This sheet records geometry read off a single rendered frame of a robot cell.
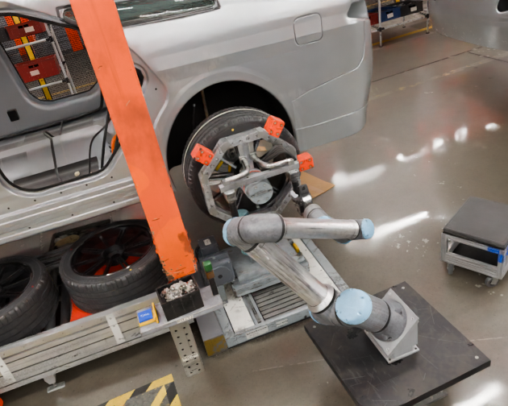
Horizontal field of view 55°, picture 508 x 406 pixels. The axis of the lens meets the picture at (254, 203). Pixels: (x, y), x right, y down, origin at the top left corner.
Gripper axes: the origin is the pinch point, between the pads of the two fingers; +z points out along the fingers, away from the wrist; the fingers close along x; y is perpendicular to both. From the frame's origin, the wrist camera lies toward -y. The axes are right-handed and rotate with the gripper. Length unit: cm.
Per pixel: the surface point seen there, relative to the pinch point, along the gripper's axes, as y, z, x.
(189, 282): 26, -10, -66
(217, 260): 43, 21, -47
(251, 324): 75, -3, -40
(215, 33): -74, 55, -12
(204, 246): 40, 36, -51
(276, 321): 76, -8, -26
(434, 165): 84, 101, 156
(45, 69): -6, 413, -143
